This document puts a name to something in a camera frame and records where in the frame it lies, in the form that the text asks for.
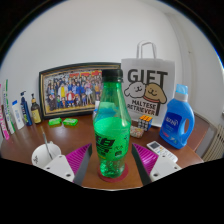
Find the flat round red coaster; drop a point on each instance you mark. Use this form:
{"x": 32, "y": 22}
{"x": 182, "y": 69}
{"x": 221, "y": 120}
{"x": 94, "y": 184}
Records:
{"x": 124, "y": 175}

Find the white remote control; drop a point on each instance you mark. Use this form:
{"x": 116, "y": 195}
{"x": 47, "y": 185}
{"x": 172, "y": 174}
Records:
{"x": 161, "y": 151}

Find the colourful puzzle cube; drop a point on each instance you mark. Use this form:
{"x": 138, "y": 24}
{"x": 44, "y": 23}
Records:
{"x": 145, "y": 122}

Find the white lotion bottle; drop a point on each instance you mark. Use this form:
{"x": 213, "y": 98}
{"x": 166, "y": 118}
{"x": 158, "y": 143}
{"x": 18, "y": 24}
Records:
{"x": 18, "y": 116}

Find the white spoon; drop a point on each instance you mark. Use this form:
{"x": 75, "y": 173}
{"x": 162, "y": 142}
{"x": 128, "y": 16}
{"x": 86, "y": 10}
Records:
{"x": 46, "y": 143}

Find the framed group picture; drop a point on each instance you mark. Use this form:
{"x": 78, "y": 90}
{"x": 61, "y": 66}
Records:
{"x": 70, "y": 90}

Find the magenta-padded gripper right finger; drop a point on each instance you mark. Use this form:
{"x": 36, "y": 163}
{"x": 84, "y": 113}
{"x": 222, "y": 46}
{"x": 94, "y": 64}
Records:
{"x": 163, "y": 165}

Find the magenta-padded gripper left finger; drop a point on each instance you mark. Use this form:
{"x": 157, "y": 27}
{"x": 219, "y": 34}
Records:
{"x": 60, "y": 165}

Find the white paper cup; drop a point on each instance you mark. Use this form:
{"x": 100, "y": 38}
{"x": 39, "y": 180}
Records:
{"x": 38, "y": 156}

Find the small patterned snack bag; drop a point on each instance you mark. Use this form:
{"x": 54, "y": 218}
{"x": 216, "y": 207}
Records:
{"x": 137, "y": 132}

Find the green plastic drink bottle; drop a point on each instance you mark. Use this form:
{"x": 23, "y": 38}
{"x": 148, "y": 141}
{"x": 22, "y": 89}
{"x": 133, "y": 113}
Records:
{"x": 111, "y": 133}

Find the white radiator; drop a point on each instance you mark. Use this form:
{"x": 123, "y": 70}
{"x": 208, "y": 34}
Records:
{"x": 215, "y": 146}

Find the blue detergent bottle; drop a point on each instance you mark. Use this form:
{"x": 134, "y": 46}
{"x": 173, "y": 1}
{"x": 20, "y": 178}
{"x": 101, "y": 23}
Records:
{"x": 173, "y": 133}

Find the white paper gift bag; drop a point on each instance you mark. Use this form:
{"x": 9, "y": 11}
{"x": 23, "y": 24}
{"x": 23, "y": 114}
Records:
{"x": 148, "y": 71}

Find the dark bottle with yellow label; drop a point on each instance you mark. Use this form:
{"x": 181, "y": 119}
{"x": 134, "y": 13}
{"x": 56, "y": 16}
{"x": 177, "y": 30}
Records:
{"x": 36, "y": 113}

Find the blue tissue pack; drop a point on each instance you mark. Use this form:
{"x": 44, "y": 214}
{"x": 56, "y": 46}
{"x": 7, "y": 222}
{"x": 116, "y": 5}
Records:
{"x": 96, "y": 110}

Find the dark blue pump bottle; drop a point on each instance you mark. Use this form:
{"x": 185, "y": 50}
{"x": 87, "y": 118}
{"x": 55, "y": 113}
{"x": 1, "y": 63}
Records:
{"x": 26, "y": 113}

